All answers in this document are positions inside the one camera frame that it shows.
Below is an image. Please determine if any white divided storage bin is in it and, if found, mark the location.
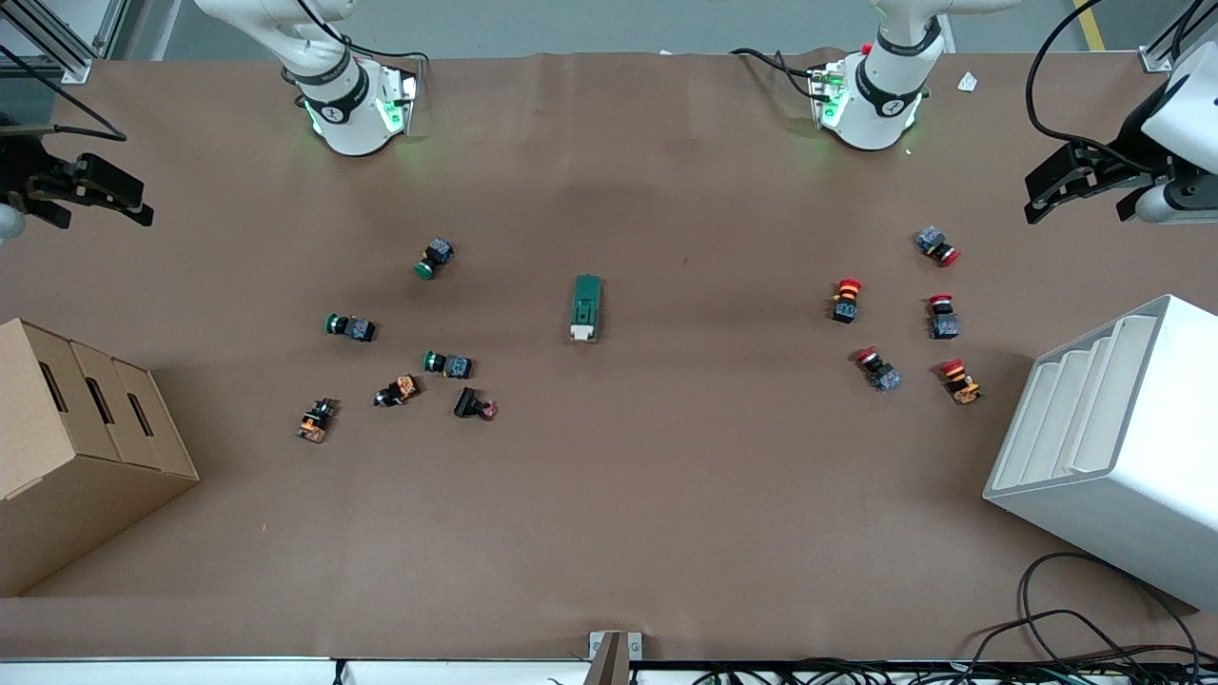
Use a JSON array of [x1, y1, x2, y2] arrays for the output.
[[983, 294, 1218, 613]]

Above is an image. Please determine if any black cable with metal connector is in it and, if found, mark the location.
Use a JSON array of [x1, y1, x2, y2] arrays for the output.
[[730, 46, 831, 102]]

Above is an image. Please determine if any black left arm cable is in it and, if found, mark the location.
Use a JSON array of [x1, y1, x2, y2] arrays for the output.
[[1024, 0, 1107, 149]]

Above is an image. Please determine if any white table edge rail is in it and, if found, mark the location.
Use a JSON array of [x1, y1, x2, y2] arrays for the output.
[[0, 655, 1218, 685]]

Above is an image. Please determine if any red mushroom button orange block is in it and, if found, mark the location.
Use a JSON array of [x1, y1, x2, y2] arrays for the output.
[[938, 358, 983, 406]]

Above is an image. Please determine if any tangled black cable bundle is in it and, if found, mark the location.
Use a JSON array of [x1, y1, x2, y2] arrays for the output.
[[690, 658, 1218, 685]]

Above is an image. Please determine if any thin black cable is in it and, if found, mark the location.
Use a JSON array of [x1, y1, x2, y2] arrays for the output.
[[293, 0, 431, 68], [966, 609, 1218, 667]]

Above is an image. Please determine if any looped black cable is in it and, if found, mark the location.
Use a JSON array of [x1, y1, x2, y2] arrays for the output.
[[1017, 551, 1203, 667]]

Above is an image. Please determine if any brown table cover mat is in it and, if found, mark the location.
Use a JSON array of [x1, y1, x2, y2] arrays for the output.
[[0, 49, 1218, 659]]

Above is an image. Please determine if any brown cardboard box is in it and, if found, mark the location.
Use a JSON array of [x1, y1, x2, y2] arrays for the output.
[[0, 317, 201, 598]]

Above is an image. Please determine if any metal mount bracket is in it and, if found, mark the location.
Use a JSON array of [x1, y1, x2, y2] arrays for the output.
[[585, 630, 644, 685]]

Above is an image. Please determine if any aluminium frame profile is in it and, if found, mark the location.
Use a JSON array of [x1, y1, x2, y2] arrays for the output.
[[0, 0, 130, 86], [1137, 0, 1218, 73]]

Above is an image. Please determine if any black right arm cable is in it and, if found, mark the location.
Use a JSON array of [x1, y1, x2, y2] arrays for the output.
[[0, 43, 128, 143]]

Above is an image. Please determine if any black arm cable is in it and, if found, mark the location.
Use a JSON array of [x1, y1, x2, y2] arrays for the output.
[[0, 43, 128, 143], [1024, 0, 1107, 149]]

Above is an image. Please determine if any green load switch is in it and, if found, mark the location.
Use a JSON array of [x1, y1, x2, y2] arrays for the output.
[[569, 274, 603, 343]]

